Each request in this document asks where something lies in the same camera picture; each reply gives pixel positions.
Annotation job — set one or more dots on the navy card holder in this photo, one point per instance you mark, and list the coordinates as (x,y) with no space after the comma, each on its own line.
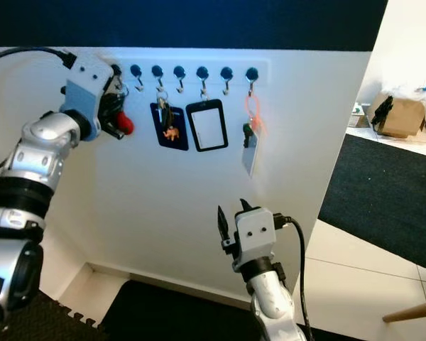
(159,141)

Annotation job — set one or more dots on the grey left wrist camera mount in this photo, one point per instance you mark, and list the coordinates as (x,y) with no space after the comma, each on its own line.
(84,96)

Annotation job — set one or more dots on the red key fob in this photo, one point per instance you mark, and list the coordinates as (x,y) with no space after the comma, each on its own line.
(127,126)

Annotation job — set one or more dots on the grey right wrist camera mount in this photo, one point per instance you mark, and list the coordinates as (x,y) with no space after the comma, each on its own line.
(255,231)

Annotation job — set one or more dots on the black knob wall hook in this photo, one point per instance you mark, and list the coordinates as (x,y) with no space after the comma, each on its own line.
(252,72)
(202,72)
(135,70)
(157,70)
(226,72)
(179,71)

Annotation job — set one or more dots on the black frame card holder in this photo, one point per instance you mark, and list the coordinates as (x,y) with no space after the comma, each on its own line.
(189,128)

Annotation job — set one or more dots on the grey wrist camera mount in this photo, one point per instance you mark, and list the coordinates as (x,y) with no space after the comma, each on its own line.
(84,96)
(255,231)

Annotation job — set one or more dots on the dark carpet mat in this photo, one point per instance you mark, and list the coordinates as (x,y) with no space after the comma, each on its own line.
(383,195)

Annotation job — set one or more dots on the dark green key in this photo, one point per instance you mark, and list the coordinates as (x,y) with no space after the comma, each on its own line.
(248,129)

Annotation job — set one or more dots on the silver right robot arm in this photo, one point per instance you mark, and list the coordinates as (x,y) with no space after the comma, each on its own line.
(273,307)

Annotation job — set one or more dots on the keys with orange charm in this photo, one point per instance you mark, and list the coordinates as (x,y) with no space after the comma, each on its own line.
(172,133)

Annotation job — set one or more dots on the white hook rail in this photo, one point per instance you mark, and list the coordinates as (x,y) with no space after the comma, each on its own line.
(241,64)

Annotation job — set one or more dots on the clear card holder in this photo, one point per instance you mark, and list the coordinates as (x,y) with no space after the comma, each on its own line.
(250,153)

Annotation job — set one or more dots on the brown puzzle floor mat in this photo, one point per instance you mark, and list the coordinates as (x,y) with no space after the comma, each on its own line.
(50,321)

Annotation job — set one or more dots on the black foam floor mat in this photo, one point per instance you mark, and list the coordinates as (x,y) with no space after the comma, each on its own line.
(170,320)

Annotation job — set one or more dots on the brown cardboard box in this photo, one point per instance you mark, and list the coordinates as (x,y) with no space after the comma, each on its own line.
(401,117)

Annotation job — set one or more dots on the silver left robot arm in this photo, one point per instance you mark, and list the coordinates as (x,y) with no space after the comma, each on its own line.
(39,138)

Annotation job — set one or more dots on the wooden furniture leg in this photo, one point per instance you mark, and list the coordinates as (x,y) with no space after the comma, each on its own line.
(415,310)

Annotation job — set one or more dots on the white partition panel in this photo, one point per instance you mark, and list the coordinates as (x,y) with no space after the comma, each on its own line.
(149,213)

